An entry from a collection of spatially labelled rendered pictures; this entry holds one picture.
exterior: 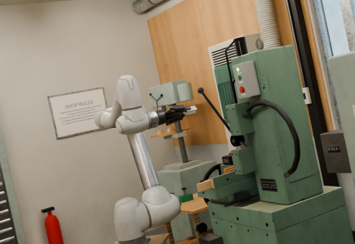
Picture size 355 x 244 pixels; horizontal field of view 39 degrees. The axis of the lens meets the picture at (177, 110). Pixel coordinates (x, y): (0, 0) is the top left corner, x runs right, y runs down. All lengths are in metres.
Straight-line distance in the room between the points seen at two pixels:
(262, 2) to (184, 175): 1.81
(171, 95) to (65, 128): 1.21
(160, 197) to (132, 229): 0.24
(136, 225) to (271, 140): 0.95
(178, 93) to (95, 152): 1.22
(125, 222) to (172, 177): 2.19
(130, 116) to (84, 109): 3.03
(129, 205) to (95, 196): 2.70
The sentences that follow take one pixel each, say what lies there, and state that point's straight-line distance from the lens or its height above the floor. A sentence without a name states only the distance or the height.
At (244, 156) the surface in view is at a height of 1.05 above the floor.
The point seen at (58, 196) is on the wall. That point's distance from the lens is 5.35.
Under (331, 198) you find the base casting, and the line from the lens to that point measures 2.50.
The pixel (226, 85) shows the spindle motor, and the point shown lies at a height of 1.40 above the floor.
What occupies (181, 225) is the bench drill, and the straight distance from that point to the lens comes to 5.05.
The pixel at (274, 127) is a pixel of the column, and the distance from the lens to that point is 2.30.
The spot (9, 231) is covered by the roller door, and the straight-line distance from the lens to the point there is 5.22.
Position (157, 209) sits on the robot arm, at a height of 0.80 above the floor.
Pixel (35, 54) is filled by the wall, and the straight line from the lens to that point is 5.39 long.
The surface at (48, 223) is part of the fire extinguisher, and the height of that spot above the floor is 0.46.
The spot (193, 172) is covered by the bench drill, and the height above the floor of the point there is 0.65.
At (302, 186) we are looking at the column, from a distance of 2.39.
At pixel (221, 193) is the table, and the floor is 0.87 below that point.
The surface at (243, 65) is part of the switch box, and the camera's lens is 2.27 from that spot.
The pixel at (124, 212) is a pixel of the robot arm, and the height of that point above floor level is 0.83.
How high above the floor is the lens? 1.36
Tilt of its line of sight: 1 degrees down
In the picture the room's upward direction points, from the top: 12 degrees counter-clockwise
